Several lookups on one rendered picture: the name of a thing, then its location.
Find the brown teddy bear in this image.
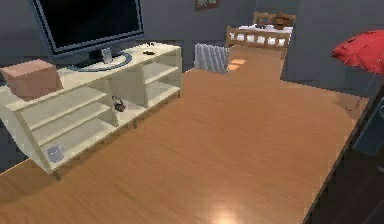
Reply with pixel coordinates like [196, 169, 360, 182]
[272, 12, 291, 30]

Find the small grey cup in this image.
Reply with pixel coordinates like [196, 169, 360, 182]
[46, 145, 65, 164]

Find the cream open shelf unit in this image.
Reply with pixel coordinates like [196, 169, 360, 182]
[0, 42, 183, 183]

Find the pink cardboard box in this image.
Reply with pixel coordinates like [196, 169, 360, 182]
[0, 58, 64, 102]

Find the small clear glass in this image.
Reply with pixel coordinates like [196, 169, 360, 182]
[101, 47, 113, 65]

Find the dark brown furniture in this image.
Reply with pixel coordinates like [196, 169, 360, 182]
[301, 82, 384, 224]

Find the wooden bed white mattress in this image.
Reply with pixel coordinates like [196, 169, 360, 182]
[225, 11, 297, 52]

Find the framed wall picture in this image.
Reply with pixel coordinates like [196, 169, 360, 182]
[194, 0, 221, 12]

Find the small dark round object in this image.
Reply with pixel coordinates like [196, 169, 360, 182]
[111, 95, 127, 113]

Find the black flat television set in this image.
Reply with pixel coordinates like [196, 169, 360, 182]
[29, 0, 146, 72]

